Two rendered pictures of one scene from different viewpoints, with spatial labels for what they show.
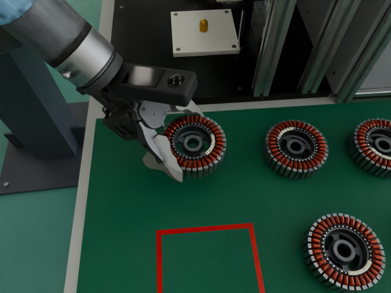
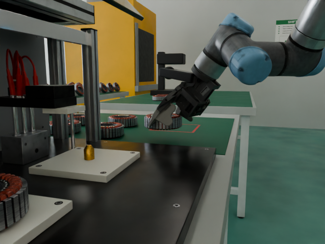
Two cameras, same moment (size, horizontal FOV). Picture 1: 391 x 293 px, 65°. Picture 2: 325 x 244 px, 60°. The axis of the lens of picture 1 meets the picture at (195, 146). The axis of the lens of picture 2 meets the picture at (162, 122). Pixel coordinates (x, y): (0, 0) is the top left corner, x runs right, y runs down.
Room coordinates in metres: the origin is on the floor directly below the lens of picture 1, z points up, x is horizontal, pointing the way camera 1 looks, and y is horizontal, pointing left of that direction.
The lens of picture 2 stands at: (1.05, 0.30, 0.94)
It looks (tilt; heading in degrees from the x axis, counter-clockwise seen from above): 9 degrees down; 201
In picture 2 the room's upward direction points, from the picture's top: straight up
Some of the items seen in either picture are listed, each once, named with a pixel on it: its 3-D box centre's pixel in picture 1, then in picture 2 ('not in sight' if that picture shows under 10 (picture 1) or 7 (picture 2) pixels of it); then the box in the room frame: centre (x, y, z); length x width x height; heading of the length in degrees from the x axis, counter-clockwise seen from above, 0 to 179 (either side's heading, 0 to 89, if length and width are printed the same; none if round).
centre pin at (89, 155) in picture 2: (203, 24); (89, 151); (0.62, -0.02, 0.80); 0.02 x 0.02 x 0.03
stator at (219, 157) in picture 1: (192, 145); (163, 121); (0.28, 0.00, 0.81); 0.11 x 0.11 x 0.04
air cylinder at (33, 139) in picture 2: (265, 20); (26, 145); (0.63, -0.16, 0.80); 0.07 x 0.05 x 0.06; 4
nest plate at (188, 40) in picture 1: (203, 31); (89, 161); (0.62, -0.02, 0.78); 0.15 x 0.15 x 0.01; 4
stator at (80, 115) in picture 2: not in sight; (79, 119); (0.14, -0.40, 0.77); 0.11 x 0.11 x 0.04
